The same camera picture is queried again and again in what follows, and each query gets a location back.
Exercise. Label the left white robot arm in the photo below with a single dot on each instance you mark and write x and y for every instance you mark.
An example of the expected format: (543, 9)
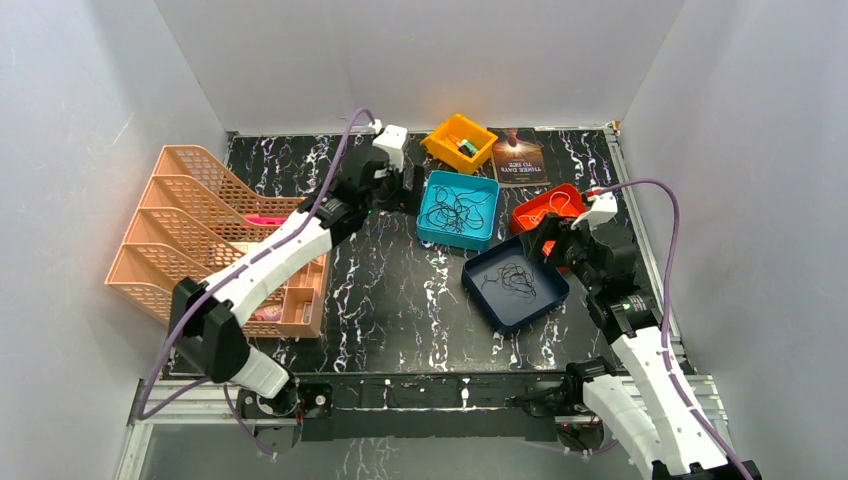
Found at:
(207, 317)

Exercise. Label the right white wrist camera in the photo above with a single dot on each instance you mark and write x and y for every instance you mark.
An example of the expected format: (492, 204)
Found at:
(603, 207)

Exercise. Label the orange square tray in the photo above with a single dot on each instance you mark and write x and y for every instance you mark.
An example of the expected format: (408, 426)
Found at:
(564, 200)

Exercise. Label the peach mesh file rack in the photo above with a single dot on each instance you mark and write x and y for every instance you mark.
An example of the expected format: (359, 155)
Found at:
(188, 223)

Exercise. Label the pink eraser pack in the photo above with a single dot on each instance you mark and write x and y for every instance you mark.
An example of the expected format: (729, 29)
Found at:
(269, 313)

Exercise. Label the cyan square tray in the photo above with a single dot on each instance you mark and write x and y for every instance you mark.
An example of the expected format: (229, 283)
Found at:
(458, 210)

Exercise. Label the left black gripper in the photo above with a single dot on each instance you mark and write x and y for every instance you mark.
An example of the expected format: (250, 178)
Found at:
(403, 187)

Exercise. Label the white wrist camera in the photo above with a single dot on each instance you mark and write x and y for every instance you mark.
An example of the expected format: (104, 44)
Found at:
(392, 139)
(603, 207)

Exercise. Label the navy square tray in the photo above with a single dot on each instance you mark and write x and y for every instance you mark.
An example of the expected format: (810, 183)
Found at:
(511, 291)

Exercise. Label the peach compartment organizer tray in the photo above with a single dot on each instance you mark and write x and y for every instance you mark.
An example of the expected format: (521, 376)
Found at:
(294, 274)

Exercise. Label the yellow plastic bin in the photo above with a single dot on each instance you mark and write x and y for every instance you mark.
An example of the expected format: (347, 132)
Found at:
(441, 148)

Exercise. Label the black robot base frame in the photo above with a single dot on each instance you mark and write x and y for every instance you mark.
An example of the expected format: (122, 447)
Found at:
(533, 406)

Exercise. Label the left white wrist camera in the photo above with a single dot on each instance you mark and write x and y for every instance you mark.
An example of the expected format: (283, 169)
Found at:
(392, 139)

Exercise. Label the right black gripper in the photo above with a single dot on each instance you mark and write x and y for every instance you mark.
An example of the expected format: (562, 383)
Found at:
(556, 228)

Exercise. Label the dark paperback book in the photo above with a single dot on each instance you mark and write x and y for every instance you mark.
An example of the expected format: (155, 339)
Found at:
(517, 159)

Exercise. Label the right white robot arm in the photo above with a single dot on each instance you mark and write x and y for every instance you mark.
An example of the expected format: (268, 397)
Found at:
(665, 432)

